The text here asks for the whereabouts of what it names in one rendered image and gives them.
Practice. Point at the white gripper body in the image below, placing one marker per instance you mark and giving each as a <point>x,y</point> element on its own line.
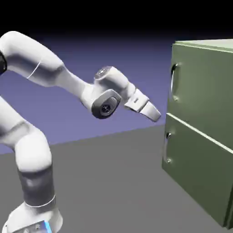
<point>151,111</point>

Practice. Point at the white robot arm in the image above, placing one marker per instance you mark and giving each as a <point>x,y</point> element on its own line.
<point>36,61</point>

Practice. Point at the green painted cabinet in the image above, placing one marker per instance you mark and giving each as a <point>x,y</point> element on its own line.
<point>200,127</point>

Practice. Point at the tall green cabinet door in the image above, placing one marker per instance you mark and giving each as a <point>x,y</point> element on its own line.
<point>198,87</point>

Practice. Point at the short green cabinet door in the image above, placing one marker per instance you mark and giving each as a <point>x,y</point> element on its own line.
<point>194,167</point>

